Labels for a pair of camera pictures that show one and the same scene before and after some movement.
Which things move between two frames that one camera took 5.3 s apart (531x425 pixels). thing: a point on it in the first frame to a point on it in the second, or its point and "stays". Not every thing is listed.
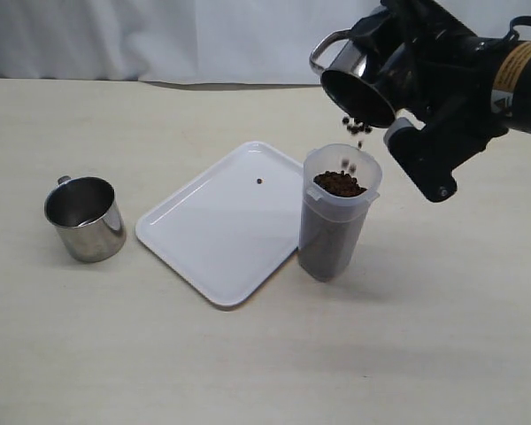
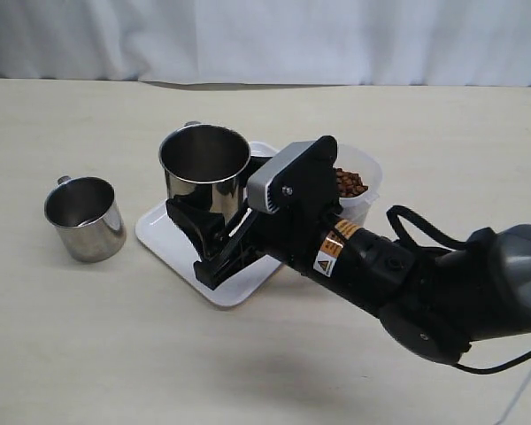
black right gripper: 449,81 to 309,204
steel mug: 86,212 stays
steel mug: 351,86 to 206,163
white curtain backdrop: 200,42 stays
